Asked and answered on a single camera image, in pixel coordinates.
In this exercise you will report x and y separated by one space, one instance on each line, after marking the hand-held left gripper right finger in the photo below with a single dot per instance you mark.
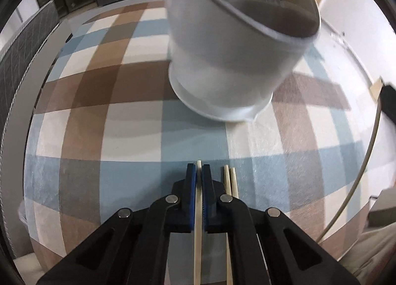
206 204

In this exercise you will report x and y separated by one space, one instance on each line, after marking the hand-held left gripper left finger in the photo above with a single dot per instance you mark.
191 204

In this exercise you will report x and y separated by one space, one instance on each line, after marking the pale bamboo chopstick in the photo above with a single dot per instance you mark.
227 180
198 241
234 183

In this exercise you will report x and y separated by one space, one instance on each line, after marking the white utensil holder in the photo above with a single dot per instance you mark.
222 40

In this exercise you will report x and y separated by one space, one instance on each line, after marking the plaid checkered cloth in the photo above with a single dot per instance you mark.
123 133

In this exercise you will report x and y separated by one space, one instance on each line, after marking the grey box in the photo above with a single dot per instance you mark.
382 210

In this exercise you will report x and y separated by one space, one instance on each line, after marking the person's beige trousers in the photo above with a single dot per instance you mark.
371 248

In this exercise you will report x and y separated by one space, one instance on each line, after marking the grey quilted mattress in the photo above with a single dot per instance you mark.
21 50

